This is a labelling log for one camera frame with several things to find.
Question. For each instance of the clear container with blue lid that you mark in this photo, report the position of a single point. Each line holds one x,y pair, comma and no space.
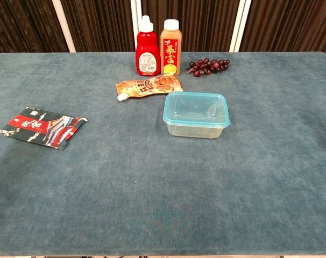
195,133

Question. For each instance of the blue container lid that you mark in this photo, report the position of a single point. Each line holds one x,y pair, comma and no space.
195,107

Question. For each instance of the orange spouted sauce pouch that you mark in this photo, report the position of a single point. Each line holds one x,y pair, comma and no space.
152,86

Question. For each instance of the teal table cloth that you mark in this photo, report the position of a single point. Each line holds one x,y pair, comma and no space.
152,188

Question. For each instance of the dark red grape bunch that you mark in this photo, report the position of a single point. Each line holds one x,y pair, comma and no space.
206,67

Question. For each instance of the orange juice bottle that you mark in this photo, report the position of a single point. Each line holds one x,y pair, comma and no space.
170,53

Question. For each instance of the red ketchup bottle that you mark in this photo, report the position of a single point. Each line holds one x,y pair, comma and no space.
148,48

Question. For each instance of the dark printed snack packet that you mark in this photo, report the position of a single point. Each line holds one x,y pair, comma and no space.
42,129

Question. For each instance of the brown white-framed partition screen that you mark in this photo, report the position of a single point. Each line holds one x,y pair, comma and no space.
98,24

